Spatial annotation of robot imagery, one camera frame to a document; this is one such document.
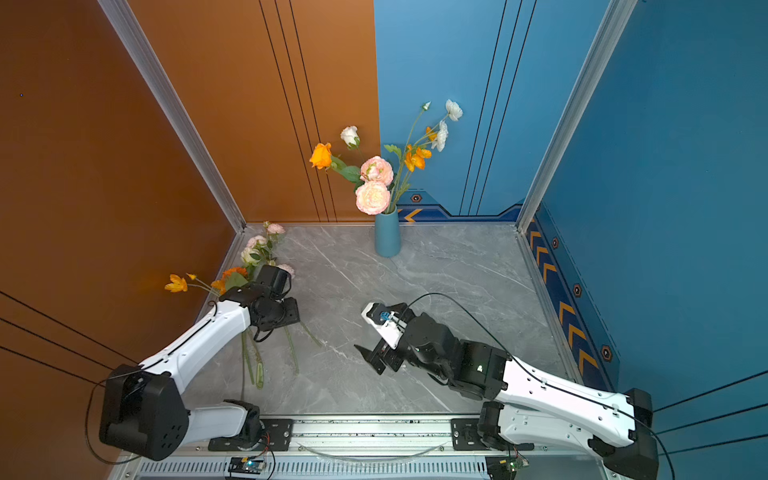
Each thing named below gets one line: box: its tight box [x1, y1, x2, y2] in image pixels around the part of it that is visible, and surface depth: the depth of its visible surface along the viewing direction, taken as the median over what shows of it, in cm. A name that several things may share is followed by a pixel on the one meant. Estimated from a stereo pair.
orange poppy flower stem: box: [397, 126, 437, 193], surface depth 87 cm
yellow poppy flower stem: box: [164, 273, 220, 297], surface depth 86 cm
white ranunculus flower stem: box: [396, 99, 463, 192], surface depth 88 cm
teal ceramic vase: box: [375, 207, 401, 258], surface depth 107 cm
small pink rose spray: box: [240, 221, 295, 278], surface depth 111 cm
